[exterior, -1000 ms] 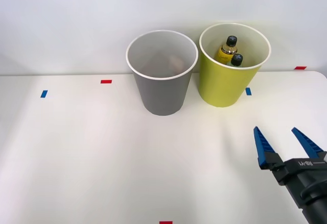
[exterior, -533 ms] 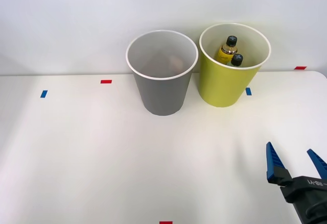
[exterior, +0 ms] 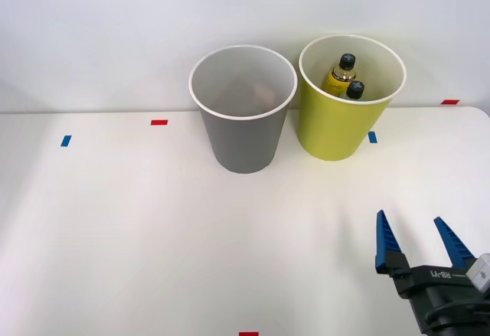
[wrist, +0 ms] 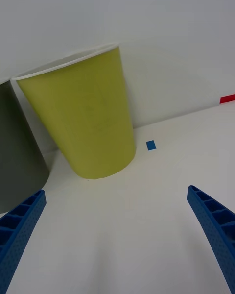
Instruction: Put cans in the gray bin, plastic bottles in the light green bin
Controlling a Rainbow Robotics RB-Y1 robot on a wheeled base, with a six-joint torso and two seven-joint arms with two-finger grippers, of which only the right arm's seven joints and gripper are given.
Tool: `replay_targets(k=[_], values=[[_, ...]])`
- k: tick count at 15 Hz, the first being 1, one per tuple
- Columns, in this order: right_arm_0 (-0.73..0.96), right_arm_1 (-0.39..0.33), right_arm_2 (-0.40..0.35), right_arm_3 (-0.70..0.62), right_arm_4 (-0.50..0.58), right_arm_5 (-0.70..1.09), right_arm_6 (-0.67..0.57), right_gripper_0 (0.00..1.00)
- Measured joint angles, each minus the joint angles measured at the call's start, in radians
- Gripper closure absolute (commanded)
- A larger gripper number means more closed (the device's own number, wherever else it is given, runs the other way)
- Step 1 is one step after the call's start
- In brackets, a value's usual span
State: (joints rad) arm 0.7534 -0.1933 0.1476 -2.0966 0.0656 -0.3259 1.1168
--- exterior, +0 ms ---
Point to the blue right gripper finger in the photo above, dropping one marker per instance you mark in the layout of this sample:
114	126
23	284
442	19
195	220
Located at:
455	248
386	244

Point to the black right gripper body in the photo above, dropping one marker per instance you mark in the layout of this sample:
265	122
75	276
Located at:
448	297

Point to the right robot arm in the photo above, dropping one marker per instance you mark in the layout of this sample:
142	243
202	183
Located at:
480	273

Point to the yellow-green plastic waste bin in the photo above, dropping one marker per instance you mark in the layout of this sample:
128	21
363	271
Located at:
337	129

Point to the clear green bottle, black cap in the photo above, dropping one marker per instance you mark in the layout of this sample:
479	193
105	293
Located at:
355	91

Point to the yellow bottle with black cap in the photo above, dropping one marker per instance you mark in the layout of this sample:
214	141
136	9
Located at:
337	79

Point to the grey plastic waste bin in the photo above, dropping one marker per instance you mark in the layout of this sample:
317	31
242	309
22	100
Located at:
241	144

